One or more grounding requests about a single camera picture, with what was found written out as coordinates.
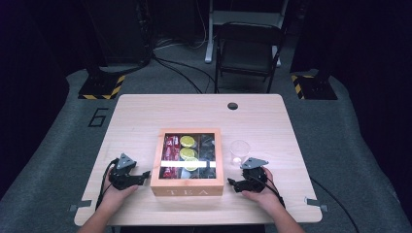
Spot black stand with striped base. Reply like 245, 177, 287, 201
77, 0, 127, 101
290, 0, 338, 101

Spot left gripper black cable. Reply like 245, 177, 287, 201
95, 157, 120, 210

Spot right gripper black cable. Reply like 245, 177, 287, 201
258, 174, 287, 209

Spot black folding chair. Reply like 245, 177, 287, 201
214, 21, 287, 94

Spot person's left hand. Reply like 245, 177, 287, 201
98, 184, 140, 212

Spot person's right hand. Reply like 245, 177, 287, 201
241, 166, 285, 213

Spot black floor cables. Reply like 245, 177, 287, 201
151, 52, 218, 95

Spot yellow-green capsule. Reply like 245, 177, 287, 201
180, 135, 197, 149
179, 147, 196, 161
184, 156, 200, 172

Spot clear plastic cup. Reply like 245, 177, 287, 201
229, 139, 252, 166

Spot wooden box with glass lid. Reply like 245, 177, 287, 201
150, 127, 225, 197

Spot grey table edge bracket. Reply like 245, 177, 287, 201
68, 199, 93, 213
303, 196, 328, 214

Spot white cable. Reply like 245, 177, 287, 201
193, 0, 209, 50

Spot red sachet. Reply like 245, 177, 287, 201
173, 135, 182, 179
167, 135, 176, 179
160, 135, 170, 179

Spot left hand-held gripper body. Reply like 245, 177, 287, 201
108, 152, 138, 191

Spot white desk frame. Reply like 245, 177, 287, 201
204, 0, 290, 64

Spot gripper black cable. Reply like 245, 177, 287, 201
258, 174, 287, 209
95, 157, 120, 210

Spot pile of small wrapped packets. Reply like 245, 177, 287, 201
198, 133, 217, 179

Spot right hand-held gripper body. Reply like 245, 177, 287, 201
240, 157, 270, 192

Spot black cable beside table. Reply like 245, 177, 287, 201
310, 177, 361, 233

